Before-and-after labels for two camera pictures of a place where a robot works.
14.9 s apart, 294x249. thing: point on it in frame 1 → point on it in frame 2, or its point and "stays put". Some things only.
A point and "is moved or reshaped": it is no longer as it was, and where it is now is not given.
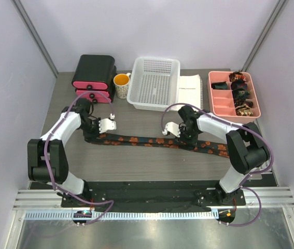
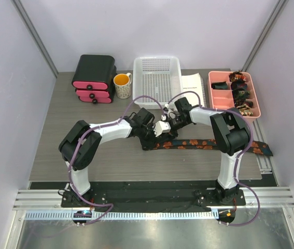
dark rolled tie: [220, 85] stays put
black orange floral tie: [218, 149] is moved or reshaped
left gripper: [94, 135] → [150, 143]
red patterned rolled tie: [235, 75] stays put
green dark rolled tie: [240, 94] stays put
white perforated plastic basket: [154, 83] stays put
